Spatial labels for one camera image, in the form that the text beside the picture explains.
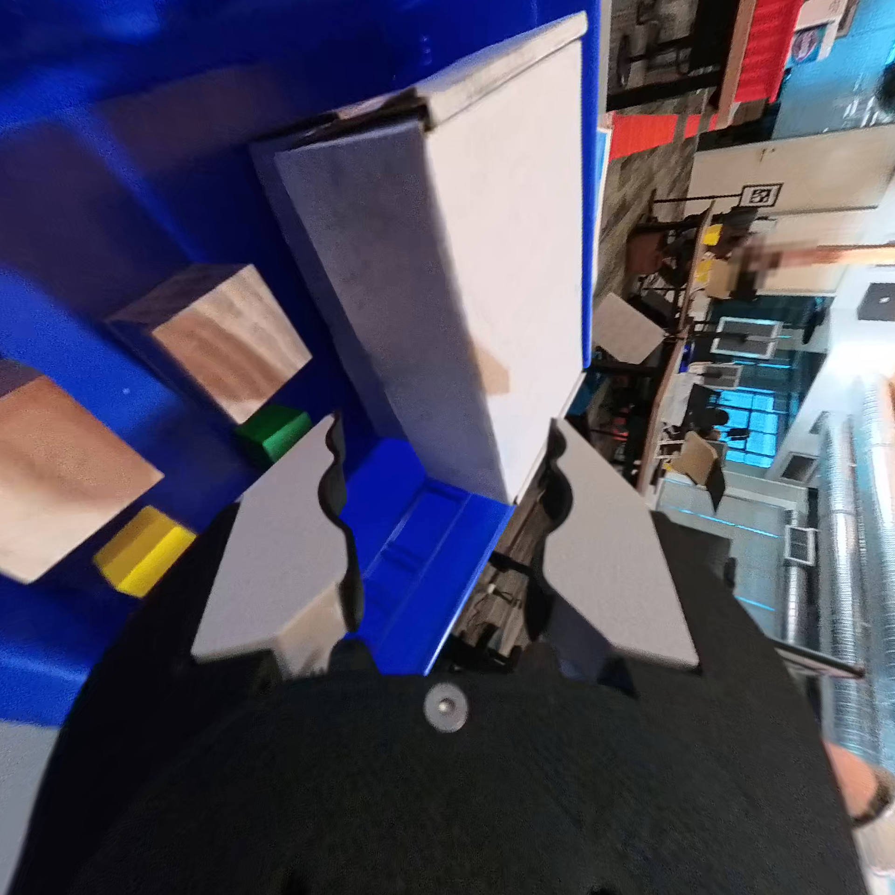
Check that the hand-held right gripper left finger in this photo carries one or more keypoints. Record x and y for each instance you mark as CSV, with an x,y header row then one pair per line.
x,y
280,545

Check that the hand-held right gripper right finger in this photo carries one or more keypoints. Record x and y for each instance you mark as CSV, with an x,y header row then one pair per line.
x,y
615,559

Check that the green cube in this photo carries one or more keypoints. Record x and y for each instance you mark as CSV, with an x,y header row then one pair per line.
x,y
273,437

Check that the yellow cube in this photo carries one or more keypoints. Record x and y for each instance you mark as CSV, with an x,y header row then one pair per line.
x,y
143,552

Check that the blue plastic bin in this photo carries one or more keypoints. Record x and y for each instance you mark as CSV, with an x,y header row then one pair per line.
x,y
419,559

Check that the white cardboard box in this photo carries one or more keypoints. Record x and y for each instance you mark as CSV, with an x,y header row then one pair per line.
x,y
503,245

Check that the hanging brown black panel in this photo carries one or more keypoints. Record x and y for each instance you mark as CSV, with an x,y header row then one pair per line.
x,y
699,465

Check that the wooden block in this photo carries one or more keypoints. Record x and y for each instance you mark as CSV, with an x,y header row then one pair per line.
x,y
63,475
224,342

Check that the white floor sign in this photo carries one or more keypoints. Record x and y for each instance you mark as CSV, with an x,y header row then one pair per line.
x,y
626,328

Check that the fiducial marker sign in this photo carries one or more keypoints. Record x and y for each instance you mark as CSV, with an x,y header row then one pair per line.
x,y
761,196

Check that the silver ventilation duct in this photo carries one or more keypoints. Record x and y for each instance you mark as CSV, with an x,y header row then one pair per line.
x,y
846,559

